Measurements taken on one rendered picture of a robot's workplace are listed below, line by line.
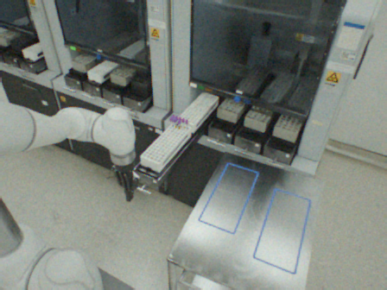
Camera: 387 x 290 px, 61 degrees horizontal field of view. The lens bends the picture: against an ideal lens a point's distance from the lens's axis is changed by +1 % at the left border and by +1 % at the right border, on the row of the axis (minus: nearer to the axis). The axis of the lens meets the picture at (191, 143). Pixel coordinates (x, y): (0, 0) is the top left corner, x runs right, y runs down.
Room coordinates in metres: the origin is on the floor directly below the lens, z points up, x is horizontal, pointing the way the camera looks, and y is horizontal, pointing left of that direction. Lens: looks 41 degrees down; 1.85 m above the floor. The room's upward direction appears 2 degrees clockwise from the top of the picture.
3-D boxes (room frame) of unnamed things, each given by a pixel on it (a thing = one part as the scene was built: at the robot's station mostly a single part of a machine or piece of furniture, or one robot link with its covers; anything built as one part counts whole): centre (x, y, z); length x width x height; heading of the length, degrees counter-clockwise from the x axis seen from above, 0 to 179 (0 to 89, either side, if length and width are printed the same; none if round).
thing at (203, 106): (1.42, -0.03, 0.83); 0.30 x 0.10 x 0.06; 153
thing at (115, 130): (0.88, 0.27, 1.14); 0.13 x 0.11 x 0.16; 72
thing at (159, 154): (1.14, 0.11, 0.83); 0.30 x 0.10 x 0.06; 153
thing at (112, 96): (1.92, 0.34, 0.78); 0.73 x 0.14 x 0.09; 153
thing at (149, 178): (1.26, 0.05, 0.78); 0.73 x 0.14 x 0.09; 153
